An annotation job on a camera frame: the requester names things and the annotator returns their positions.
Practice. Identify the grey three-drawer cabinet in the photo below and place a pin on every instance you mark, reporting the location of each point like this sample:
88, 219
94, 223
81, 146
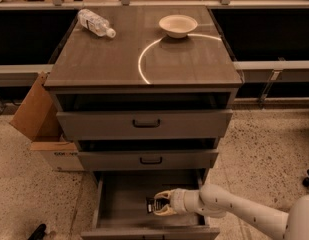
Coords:
142, 58

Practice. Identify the black middle drawer handle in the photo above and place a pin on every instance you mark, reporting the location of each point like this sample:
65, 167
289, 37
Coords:
150, 161

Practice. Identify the black rxbar chocolate wrapper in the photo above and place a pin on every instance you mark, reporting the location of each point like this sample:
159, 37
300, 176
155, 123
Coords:
156, 205

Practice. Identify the black top drawer handle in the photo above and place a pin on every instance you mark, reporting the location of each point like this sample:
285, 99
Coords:
146, 124

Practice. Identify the grey middle drawer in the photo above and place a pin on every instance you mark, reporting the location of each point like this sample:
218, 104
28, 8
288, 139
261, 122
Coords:
111, 155

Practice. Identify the clear plastic water bottle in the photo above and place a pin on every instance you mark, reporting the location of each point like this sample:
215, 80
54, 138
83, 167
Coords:
95, 23

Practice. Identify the white paper bowl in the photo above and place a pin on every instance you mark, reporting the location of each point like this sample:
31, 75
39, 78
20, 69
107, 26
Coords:
178, 26

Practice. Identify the black drawer handle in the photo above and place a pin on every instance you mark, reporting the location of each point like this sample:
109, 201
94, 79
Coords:
150, 161
146, 124

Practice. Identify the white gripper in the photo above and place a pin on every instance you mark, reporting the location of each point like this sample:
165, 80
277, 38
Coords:
179, 200

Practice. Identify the grey top drawer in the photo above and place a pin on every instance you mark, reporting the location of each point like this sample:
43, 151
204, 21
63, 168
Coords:
109, 116

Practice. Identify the grey open bottom drawer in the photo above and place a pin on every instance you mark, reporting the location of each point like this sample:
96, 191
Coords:
121, 212

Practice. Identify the open cardboard box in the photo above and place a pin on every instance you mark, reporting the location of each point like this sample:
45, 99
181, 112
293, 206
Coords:
36, 119

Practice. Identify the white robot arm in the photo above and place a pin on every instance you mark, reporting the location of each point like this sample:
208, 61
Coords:
214, 201

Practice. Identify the black object on floor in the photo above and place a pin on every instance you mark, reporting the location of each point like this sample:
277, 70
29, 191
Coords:
39, 233

